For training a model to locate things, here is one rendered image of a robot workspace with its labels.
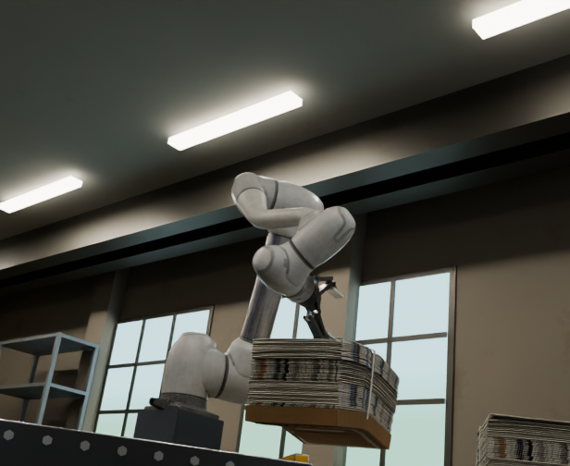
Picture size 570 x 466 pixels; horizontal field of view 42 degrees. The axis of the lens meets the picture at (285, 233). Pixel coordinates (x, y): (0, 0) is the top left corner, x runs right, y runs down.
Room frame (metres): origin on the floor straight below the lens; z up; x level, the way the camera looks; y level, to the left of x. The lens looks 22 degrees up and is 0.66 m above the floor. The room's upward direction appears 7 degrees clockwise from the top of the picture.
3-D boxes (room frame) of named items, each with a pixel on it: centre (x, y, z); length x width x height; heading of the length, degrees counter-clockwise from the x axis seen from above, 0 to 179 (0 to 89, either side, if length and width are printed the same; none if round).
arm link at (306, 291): (1.97, -0.05, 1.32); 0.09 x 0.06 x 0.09; 56
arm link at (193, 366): (2.48, 0.25, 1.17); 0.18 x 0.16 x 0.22; 111
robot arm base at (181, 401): (2.46, 0.27, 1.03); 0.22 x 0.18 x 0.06; 136
